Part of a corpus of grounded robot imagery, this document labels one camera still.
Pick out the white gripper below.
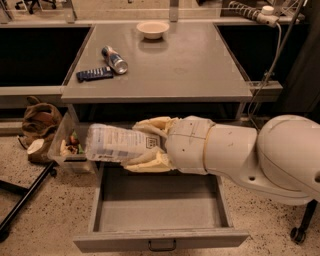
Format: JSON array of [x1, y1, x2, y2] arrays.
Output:
[[121, 116, 215, 175]]

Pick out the clear plastic water bottle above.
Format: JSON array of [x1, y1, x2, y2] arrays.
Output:
[[85, 124, 161, 162]]

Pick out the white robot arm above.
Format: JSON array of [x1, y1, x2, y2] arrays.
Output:
[[122, 115, 320, 205]]

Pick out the open grey lower drawer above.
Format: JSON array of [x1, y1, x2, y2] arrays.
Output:
[[74, 163, 249, 253]]

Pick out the grey drawer cabinet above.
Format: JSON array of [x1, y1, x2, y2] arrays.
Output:
[[62, 23, 252, 124]]

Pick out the dark blue snack bar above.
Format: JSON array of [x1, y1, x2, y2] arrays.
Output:
[[76, 66, 113, 82]]

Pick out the clear plastic storage bin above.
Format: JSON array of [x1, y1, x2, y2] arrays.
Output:
[[48, 113, 93, 173]]

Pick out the silver blue soda can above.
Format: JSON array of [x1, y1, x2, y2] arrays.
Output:
[[101, 45, 128, 75]]

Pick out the white bowl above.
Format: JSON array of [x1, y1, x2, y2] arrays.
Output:
[[136, 21, 169, 40]]

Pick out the brown cloth bag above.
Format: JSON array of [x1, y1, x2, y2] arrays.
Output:
[[18, 96, 62, 164]]

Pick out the black metal stand leg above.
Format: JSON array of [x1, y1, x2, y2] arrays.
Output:
[[0, 162, 57, 242]]

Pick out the white hanging cable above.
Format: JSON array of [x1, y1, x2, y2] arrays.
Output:
[[247, 21, 284, 131]]

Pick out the white coiled hose fixture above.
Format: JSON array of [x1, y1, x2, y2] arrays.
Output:
[[228, 1, 279, 27]]

